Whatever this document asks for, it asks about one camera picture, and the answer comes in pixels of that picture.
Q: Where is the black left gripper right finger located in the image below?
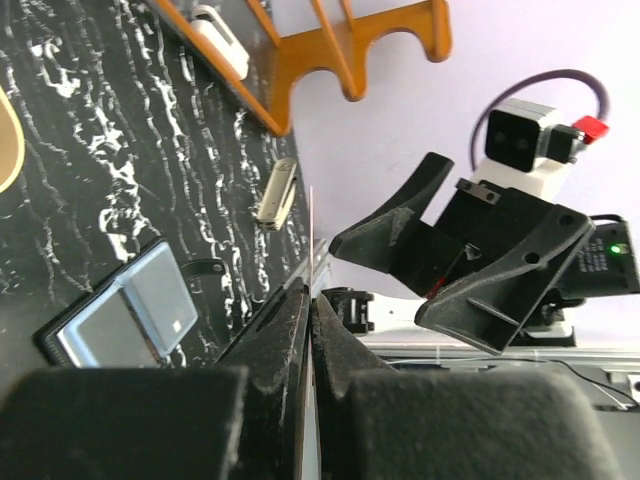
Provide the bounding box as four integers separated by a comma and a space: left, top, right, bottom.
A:
310, 297, 623, 479

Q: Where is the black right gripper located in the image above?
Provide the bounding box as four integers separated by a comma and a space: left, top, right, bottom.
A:
329, 152, 595, 355

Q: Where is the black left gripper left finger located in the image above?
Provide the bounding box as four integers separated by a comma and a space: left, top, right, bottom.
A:
1, 281, 310, 479

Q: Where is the black blue card holder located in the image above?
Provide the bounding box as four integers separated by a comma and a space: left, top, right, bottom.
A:
34, 237, 228, 368

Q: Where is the beige oval plastic tray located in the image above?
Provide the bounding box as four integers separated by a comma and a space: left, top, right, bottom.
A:
0, 90, 25, 193

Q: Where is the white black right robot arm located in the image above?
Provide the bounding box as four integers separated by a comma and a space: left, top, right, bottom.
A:
329, 153, 639, 355

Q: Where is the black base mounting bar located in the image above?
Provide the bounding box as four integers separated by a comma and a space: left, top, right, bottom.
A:
322, 287, 375, 335

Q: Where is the beige flat wooden piece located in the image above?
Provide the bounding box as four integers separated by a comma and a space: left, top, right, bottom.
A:
255, 157, 298, 232

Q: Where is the orange wooden shelf rack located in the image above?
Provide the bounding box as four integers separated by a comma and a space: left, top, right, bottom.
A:
149, 1, 453, 136

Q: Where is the white black small device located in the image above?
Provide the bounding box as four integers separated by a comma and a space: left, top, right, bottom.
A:
190, 4, 250, 80

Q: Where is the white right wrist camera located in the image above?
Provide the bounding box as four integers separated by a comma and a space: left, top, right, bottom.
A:
471, 98, 609, 201

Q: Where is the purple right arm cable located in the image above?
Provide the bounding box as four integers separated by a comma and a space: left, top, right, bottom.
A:
469, 68, 612, 171

